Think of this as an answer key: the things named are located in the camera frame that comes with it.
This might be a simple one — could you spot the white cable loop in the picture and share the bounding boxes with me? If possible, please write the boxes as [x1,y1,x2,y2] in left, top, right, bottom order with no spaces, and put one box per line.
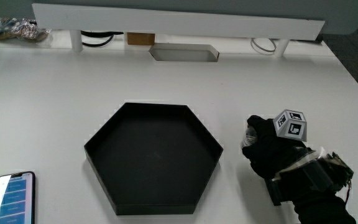
[250,37,277,54]

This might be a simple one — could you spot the shiny paper clip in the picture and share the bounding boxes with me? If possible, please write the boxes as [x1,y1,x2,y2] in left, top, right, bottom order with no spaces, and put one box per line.
[240,125,259,149]

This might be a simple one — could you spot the black hexagonal tray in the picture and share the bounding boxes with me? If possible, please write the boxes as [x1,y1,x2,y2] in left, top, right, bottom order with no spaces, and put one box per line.
[83,102,224,216]

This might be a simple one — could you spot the white shelf leg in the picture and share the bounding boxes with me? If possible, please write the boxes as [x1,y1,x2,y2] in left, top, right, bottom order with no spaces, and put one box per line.
[70,29,84,52]
[273,39,291,58]

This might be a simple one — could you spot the white desk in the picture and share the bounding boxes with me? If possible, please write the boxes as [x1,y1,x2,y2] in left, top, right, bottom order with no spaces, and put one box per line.
[0,29,358,224]

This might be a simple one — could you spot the brown cardboard box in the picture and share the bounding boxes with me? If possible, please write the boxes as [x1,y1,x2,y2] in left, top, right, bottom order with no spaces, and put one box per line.
[126,32,156,46]

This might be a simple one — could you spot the white shelf board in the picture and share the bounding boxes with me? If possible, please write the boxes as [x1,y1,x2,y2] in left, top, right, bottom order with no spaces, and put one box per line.
[32,2,326,42]

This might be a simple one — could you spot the person's right hand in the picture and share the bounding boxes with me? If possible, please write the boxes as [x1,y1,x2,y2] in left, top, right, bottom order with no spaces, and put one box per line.
[241,109,316,180]

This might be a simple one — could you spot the black smartphone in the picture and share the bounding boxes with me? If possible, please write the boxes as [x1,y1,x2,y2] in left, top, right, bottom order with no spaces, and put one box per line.
[0,170,37,224]

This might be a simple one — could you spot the black cable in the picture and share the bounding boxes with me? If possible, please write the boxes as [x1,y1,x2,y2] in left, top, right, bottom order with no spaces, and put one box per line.
[80,30,124,48]

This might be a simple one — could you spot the grey partition panel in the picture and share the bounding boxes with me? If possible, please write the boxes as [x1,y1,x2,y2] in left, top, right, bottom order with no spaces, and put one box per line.
[0,0,358,35]

